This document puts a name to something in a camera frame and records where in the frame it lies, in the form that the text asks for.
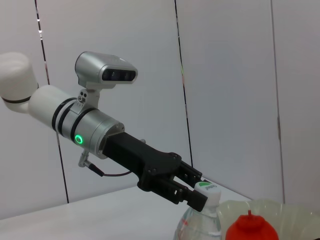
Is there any red-orange toy orange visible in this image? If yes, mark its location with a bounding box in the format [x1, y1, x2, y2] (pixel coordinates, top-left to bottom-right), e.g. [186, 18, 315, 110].
[225, 209, 280, 240]

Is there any clear green-label water bottle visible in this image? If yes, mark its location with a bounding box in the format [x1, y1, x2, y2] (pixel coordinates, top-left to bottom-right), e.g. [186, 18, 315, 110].
[173, 181, 223, 240]

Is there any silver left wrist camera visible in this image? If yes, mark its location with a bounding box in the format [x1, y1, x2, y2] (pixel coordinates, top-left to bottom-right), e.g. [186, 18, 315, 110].
[74, 51, 139, 111]

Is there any pale green glass fruit plate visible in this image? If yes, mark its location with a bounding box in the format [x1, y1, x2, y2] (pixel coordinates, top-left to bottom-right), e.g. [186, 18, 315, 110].
[216, 198, 320, 240]

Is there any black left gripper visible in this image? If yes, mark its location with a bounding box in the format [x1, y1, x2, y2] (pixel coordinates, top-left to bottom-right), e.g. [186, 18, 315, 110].
[101, 131, 211, 213]

